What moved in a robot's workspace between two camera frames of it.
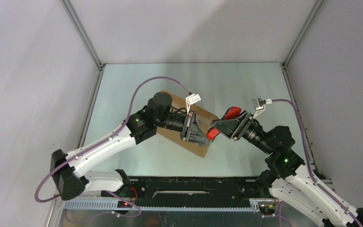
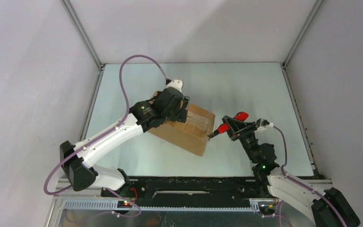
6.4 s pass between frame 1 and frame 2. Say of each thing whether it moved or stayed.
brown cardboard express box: stayed
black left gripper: moved
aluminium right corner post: stayed
